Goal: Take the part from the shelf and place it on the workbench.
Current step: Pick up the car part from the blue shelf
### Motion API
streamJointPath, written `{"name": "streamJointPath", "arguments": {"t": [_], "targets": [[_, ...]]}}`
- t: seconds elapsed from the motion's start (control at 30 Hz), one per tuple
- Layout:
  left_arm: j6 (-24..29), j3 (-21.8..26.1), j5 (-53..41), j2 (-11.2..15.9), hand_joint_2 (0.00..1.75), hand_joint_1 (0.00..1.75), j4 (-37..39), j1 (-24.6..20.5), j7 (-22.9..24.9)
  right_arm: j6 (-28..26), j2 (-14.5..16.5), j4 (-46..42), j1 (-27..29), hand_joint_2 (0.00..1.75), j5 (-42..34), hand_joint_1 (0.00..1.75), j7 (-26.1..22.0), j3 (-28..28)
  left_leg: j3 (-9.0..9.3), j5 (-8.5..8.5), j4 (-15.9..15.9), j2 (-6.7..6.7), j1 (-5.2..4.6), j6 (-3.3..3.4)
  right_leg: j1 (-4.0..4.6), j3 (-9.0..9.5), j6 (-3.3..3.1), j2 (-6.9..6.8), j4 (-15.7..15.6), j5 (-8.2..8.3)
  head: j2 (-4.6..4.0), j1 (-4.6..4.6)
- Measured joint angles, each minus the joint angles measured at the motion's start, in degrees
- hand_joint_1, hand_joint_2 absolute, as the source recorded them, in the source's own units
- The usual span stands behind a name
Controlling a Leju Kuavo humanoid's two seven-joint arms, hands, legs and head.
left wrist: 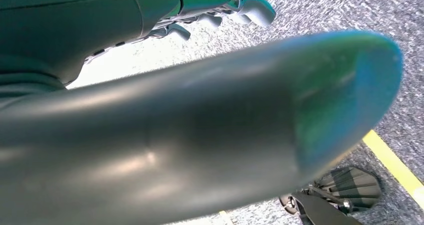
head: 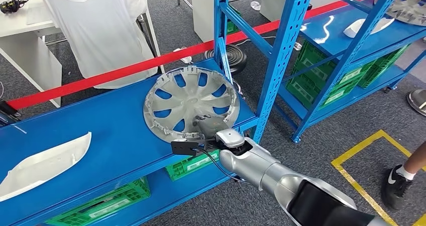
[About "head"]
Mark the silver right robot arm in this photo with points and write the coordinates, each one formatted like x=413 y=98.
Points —
x=253 y=166

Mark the red barrier belt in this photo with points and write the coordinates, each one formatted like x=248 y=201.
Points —
x=100 y=79

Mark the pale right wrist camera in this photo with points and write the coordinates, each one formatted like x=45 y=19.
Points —
x=183 y=148

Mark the black ribbed round base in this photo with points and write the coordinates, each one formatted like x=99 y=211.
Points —
x=233 y=58

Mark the chrome stanchion base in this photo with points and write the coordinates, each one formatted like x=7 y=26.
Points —
x=417 y=101

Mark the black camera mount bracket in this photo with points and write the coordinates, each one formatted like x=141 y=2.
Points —
x=206 y=145

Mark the blue metal shelf rack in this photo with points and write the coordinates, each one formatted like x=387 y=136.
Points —
x=399 y=33
x=110 y=128

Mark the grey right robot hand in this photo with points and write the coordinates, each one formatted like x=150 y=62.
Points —
x=213 y=126

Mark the white curved plastic part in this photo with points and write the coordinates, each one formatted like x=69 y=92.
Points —
x=43 y=166
x=352 y=28

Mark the silver plastic wheel hubcap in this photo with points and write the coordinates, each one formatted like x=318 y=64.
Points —
x=186 y=98
x=409 y=8

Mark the white desk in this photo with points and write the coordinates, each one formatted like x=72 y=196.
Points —
x=20 y=25

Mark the white cabinet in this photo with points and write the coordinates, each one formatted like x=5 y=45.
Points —
x=203 y=11
x=276 y=1

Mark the person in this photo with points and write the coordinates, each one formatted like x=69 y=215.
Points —
x=396 y=184
x=100 y=31

